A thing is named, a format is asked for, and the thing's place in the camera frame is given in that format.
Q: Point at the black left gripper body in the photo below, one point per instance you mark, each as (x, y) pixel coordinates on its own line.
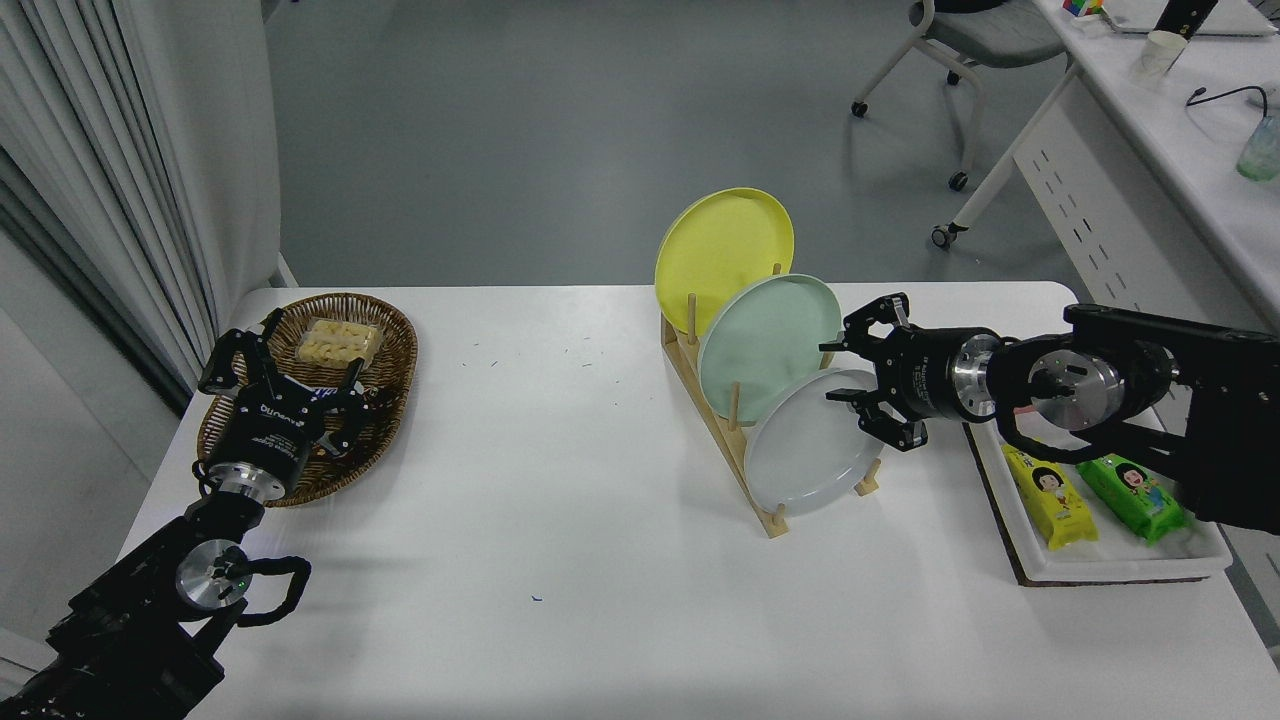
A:
(265, 430)

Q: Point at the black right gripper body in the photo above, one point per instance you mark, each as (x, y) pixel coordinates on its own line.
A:
(915, 375)

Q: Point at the grey plate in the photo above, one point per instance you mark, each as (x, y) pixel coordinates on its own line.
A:
(805, 455)

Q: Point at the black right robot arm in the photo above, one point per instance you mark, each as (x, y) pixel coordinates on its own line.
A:
(1220, 400)

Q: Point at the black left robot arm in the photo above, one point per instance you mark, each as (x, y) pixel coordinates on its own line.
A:
(120, 640)

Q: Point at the mint green plate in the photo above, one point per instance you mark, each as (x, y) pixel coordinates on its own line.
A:
(770, 335)

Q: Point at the wooden plate rack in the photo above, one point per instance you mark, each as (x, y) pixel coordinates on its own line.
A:
(775, 525)

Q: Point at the yellow plate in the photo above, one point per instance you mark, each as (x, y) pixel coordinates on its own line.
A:
(720, 250)

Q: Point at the dark snack packet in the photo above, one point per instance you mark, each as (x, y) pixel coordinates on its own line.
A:
(318, 384)

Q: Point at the clear pack of yellow biscuits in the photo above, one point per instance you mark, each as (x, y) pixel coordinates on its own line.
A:
(338, 342)

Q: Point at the brown wicker basket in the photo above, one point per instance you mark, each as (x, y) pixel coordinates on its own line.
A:
(390, 350)

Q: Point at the yellow snack packet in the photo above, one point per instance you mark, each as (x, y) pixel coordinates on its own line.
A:
(1050, 495)

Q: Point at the green snack packet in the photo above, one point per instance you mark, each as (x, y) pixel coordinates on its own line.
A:
(1130, 490)

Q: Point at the white tray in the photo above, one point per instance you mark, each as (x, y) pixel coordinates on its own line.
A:
(1100, 565)

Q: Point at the pale curtain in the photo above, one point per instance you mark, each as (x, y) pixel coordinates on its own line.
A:
(110, 150)

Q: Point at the grey office chair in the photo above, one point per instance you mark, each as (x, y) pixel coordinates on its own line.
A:
(990, 35)

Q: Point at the white desk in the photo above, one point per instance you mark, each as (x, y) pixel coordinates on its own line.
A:
(1190, 150)

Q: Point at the colourful puzzle cube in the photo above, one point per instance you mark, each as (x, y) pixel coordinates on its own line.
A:
(1082, 6)

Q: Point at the white paper cup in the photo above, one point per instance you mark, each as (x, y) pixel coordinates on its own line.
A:
(1160, 55)

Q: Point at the translucent green cup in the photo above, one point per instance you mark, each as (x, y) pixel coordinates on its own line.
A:
(1260, 150)

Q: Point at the white laptop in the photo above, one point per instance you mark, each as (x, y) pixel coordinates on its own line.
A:
(1240, 20)

